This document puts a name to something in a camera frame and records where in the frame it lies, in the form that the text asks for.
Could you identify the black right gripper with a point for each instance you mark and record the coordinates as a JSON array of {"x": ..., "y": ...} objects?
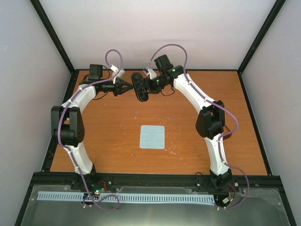
[{"x": 149, "y": 87}]

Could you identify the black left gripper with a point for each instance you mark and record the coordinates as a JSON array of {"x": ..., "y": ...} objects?
[{"x": 118, "y": 88}]

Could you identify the black checkered glasses case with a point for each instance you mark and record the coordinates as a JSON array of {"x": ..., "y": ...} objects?
[{"x": 139, "y": 87}]

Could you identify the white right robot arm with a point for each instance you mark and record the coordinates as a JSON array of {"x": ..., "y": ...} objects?
[{"x": 211, "y": 116}]

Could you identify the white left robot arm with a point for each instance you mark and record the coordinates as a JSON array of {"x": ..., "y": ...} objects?
[{"x": 67, "y": 125}]

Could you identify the brown translucent sunglasses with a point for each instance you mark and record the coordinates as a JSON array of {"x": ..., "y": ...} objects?
[{"x": 227, "y": 133}]

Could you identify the light blue cleaning cloth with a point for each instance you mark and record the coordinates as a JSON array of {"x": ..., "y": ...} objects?
[{"x": 152, "y": 137}]

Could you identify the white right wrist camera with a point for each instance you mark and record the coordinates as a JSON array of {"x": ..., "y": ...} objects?
[{"x": 150, "y": 73}]

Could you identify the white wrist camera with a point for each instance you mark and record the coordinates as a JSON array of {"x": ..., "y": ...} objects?
[
  {"x": 116, "y": 73},
  {"x": 150, "y": 73}
]

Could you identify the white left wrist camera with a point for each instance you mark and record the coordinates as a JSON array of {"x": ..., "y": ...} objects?
[{"x": 116, "y": 73}]

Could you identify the black left frame post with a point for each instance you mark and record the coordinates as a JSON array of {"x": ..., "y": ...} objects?
[{"x": 52, "y": 33}]

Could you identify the black frame post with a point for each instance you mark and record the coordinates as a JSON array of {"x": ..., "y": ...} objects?
[
  {"x": 276, "y": 8},
  {"x": 52, "y": 33}
]

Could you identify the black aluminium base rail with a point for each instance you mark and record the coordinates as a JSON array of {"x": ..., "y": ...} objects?
[{"x": 112, "y": 182}]

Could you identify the light blue slotted cable duct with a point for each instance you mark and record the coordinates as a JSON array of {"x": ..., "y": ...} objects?
[{"x": 131, "y": 198}]

